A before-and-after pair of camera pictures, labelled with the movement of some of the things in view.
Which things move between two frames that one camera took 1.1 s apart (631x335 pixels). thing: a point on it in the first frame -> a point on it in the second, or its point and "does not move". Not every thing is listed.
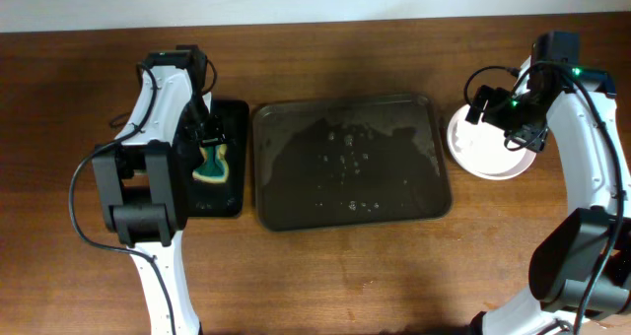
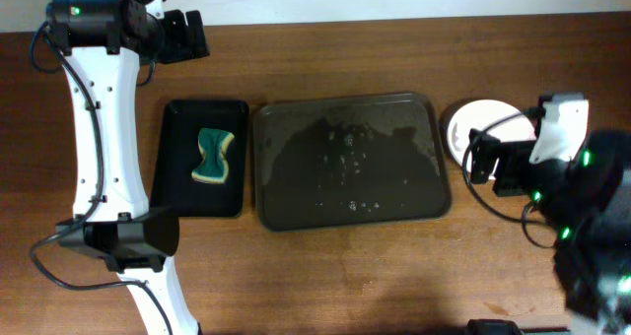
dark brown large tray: (327, 163) does not move
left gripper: (211, 139) -> (177, 36)
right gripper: (524, 135) -> (500, 165)
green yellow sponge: (212, 170) does not move
